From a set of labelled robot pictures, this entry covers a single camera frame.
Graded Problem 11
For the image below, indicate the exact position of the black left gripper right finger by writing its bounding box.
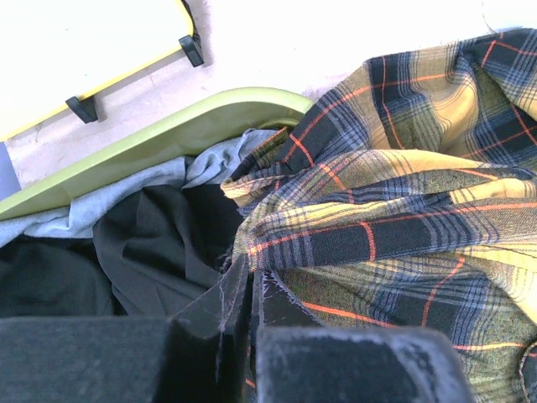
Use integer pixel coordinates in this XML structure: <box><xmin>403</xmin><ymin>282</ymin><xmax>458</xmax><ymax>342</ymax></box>
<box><xmin>252</xmin><ymin>270</ymin><xmax>474</xmax><ymax>402</ymax></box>

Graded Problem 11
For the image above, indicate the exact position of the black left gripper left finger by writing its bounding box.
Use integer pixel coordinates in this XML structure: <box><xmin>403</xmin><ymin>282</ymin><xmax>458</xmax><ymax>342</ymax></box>
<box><xmin>1</xmin><ymin>259</ymin><xmax>252</xmax><ymax>402</ymax></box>

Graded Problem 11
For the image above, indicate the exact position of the yellow plaid flannel shirt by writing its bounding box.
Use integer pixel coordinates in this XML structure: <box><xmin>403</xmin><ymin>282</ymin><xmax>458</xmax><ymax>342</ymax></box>
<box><xmin>222</xmin><ymin>29</ymin><xmax>536</xmax><ymax>402</ymax></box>

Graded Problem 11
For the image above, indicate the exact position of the black cloth in bin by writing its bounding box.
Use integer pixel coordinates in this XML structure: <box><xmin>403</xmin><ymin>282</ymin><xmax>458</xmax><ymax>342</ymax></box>
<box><xmin>1</xmin><ymin>185</ymin><xmax>242</xmax><ymax>317</ymax></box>

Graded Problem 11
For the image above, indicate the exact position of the grey cloth in bin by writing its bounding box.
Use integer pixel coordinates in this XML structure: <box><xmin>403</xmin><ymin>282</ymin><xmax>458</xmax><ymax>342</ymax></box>
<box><xmin>1</xmin><ymin>128</ymin><xmax>276</xmax><ymax>246</ymax></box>

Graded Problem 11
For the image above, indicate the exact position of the olive green plastic bin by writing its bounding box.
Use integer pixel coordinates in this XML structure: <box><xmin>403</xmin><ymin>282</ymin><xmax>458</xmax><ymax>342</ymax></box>
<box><xmin>1</xmin><ymin>87</ymin><xmax>313</xmax><ymax>220</ymax></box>

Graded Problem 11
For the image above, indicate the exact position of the small whiteboard yellow frame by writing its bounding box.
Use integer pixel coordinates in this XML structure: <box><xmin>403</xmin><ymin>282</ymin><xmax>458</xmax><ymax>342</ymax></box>
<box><xmin>1</xmin><ymin>1</ymin><xmax>204</xmax><ymax>140</ymax></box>

